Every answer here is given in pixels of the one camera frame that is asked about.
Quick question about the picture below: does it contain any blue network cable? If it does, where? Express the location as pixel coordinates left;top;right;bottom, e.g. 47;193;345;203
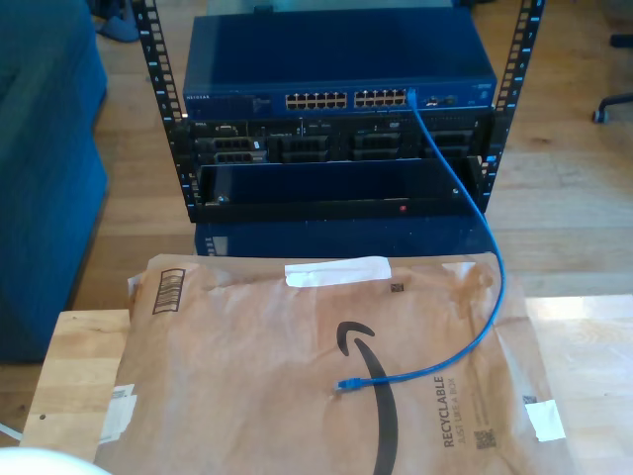
335;86;508;395

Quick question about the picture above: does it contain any black open rack shelf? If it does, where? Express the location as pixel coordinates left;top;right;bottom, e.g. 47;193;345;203
190;156;489;224

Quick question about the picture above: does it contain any dark blue cabinet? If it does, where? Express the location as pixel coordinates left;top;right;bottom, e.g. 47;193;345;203
193;216;498;258

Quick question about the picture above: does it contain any long white tape strip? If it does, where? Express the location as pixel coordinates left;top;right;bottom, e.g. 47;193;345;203
284;255;393;289

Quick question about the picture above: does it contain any black rack server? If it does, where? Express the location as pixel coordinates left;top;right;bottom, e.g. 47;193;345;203
187;114;496;164

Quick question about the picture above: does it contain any brown paper mailer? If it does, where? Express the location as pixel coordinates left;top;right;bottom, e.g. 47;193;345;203
93;251;578;475

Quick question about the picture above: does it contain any white shipping label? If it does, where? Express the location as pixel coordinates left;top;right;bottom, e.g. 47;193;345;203
97;383;138;445

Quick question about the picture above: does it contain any blue sofa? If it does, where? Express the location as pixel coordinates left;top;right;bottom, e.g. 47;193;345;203
0;0;110;365

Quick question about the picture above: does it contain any grey-blue slipper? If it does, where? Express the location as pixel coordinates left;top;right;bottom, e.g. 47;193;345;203
94;17;140;44

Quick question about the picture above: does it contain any black office chair base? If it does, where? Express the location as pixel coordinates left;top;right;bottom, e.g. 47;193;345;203
591;91;633;125

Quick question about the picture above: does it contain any black equipment rack frame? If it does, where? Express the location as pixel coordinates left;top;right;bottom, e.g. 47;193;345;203
132;0;548;224

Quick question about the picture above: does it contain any blue network switch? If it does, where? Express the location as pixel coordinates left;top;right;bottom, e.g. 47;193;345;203
181;13;498;119

